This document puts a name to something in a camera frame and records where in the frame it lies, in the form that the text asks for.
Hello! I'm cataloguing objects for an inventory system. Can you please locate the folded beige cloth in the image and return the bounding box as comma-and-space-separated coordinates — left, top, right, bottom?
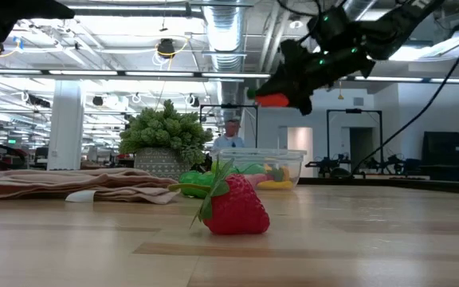
0, 167, 182, 206

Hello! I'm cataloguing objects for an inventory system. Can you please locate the artificial succulent in patterned pot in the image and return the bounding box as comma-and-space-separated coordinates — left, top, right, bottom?
117, 99, 214, 183

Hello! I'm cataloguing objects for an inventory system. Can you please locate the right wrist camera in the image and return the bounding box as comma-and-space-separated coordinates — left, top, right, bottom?
308, 6, 360, 45

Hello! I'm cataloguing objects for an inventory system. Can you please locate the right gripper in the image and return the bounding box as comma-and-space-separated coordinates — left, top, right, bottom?
254, 37, 376, 117

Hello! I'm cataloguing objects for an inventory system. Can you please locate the silver ventilation duct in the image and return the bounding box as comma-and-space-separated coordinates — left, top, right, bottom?
202, 0, 250, 128

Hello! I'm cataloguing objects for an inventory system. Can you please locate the clear plastic tupperware container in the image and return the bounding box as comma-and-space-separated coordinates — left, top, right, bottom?
209, 147, 308, 191

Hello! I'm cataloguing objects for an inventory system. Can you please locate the green toy pea pod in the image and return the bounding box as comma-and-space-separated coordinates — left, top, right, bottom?
178, 170, 217, 199

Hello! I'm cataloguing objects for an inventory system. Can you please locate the pink toy peach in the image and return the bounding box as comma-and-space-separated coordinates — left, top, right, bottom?
245, 173, 270, 188

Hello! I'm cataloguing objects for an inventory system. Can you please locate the black aluminium table frame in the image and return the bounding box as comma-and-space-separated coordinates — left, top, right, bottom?
296, 175, 459, 196

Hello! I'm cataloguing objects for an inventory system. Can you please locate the small yellow toy vegetable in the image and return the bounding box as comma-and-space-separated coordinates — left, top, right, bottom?
255, 179, 294, 191

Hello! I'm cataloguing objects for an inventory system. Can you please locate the person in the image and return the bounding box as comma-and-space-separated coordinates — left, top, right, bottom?
212, 118, 245, 149

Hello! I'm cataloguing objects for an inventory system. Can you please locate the orange toy carrot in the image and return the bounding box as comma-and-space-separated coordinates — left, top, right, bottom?
247, 87, 291, 108

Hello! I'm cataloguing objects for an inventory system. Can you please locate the red toy strawberry with stem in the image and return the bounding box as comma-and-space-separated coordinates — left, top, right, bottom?
167, 157, 271, 236

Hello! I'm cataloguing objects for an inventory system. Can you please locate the green toy cucumber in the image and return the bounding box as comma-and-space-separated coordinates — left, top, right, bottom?
235, 162, 269, 176

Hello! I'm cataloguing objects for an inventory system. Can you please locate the black cabinet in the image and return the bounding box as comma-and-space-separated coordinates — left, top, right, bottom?
420, 130, 459, 173

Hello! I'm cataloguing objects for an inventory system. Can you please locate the white pillar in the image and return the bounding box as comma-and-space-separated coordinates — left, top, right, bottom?
46, 79, 86, 171

